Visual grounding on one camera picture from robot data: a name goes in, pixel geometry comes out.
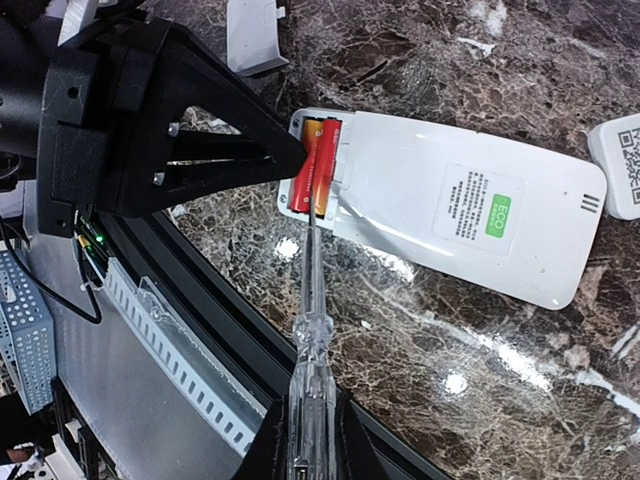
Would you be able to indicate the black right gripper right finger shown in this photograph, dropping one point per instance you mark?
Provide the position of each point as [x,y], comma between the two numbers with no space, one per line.
[355,456]

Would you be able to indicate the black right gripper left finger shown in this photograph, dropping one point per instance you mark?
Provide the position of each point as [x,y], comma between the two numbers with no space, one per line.
[266,458]

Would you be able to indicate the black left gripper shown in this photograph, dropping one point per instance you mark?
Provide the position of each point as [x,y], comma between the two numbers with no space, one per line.
[116,87]

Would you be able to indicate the white remote with green buttons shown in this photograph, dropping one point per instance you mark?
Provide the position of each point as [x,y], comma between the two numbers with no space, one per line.
[508,216]

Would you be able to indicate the white KT-16 remote control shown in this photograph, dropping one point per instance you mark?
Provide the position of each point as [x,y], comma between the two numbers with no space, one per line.
[614,147]

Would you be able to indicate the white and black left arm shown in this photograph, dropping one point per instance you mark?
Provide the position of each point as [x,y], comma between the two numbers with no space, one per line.
[29,37]

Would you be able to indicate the grey perforated metal box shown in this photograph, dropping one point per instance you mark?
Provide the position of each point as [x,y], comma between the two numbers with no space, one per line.
[27,336]

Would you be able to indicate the white slotted cable duct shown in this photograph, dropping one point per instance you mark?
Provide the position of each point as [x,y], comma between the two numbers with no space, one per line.
[206,384]

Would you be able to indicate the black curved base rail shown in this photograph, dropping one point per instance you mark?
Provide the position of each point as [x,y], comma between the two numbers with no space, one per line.
[246,343]

